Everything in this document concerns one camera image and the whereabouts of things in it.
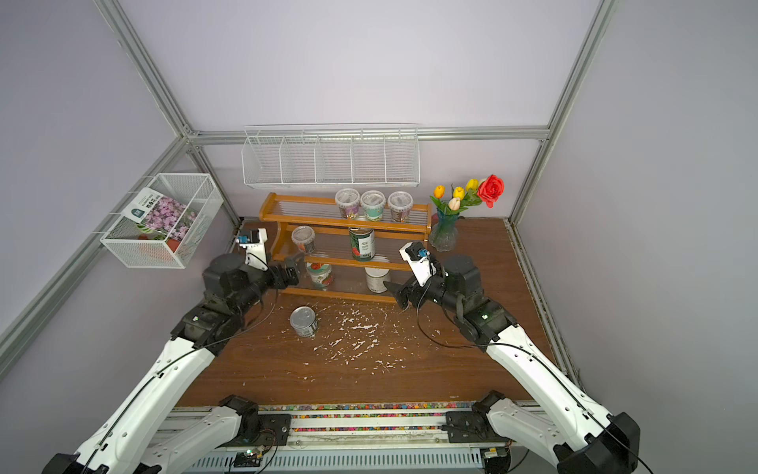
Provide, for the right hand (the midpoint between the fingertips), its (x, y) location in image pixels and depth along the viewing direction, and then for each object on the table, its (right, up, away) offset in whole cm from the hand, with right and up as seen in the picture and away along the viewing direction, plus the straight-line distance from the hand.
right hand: (399, 268), depth 71 cm
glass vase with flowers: (+17, +9, +36) cm, 41 cm away
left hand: (-27, +3, +1) cm, 28 cm away
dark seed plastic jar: (0, +16, +7) cm, 18 cm away
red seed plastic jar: (-28, +8, +16) cm, 33 cm away
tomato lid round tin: (-25, -4, +23) cm, 34 cm away
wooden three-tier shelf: (-18, +2, +19) cm, 26 cm away
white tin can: (-7, -5, +22) cm, 23 cm away
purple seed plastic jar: (-14, +18, +8) cm, 24 cm away
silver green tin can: (-29, -17, +18) cm, 38 cm away
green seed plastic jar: (-7, +17, +7) cm, 20 cm away
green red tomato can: (-10, +6, +12) cm, 17 cm away
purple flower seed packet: (-60, +13, +3) cm, 62 cm away
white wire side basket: (-69, +5, +6) cm, 70 cm away
